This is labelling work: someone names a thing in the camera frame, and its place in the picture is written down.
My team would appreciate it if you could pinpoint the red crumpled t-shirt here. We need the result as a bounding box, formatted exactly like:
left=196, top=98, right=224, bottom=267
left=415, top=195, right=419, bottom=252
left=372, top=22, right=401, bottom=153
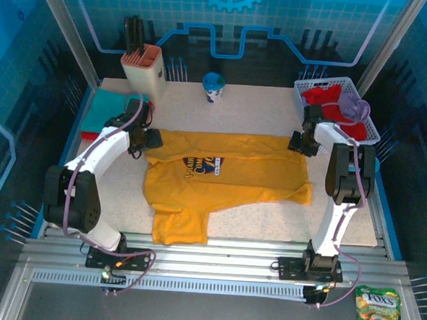
left=298, top=81, right=371, bottom=141

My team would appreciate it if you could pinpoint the green yellow candy bag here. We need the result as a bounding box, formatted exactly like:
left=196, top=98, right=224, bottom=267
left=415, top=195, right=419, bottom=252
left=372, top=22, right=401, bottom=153
left=353, top=284, right=408, bottom=320

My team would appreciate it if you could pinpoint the cream and pink knife block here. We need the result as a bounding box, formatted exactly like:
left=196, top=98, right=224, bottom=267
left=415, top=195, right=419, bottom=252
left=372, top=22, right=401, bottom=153
left=117, top=42, right=170, bottom=104

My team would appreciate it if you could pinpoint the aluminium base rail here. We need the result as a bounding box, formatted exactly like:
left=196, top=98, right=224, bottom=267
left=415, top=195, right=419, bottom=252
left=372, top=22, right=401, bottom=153
left=20, top=226, right=408, bottom=288

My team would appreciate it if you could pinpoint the aluminium frame post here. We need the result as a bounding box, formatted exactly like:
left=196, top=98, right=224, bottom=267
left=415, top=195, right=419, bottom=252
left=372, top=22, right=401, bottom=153
left=26, top=0, right=105, bottom=88
left=355, top=0, right=427, bottom=101

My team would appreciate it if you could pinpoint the teal folded t-shirt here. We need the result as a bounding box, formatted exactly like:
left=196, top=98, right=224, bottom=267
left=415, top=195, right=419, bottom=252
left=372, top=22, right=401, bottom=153
left=80, top=86, right=150, bottom=137

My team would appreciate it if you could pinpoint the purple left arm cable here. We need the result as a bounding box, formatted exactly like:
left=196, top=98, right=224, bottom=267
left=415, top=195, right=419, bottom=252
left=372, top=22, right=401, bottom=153
left=58, top=88, right=166, bottom=298

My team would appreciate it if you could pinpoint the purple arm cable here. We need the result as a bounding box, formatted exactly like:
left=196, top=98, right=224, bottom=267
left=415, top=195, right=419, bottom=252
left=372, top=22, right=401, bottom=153
left=58, top=88, right=166, bottom=298
left=305, top=97, right=373, bottom=311

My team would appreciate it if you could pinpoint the red folded t-shirt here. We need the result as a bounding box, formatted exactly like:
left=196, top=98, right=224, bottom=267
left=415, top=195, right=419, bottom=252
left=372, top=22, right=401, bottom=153
left=80, top=96, right=156, bottom=146

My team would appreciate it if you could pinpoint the white plastic mesh basket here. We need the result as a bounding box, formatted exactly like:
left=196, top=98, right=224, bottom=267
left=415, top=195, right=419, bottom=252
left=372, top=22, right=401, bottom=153
left=289, top=73, right=385, bottom=159

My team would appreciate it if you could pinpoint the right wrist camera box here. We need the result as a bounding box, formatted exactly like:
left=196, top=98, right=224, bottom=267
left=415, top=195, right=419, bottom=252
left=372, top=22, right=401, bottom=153
left=302, top=103, right=325, bottom=124

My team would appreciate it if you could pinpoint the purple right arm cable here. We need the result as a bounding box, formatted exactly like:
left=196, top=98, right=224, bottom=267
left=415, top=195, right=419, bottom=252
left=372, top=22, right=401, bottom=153
left=305, top=97, right=373, bottom=311

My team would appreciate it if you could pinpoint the black handled knife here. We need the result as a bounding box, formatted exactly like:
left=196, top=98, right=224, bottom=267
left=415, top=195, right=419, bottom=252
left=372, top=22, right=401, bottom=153
left=129, top=16, right=142, bottom=53
left=136, top=17, right=148, bottom=51
left=122, top=16, right=135, bottom=53

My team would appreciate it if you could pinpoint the blue lidded printed cup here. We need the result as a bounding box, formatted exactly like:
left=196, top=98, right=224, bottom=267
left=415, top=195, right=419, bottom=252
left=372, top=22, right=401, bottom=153
left=201, top=71, right=226, bottom=105

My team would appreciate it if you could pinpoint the grey slotted cable duct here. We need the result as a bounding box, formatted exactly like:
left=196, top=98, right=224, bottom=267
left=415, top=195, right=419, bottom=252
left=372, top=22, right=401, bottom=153
left=30, top=269, right=308, bottom=300

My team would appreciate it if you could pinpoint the purple crumpled t-shirt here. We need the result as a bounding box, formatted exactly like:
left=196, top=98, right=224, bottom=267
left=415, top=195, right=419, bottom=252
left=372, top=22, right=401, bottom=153
left=337, top=91, right=373, bottom=122

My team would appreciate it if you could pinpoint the yellow printed t-shirt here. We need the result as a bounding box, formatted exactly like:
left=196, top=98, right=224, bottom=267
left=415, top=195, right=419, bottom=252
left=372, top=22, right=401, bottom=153
left=138, top=126, right=316, bottom=254

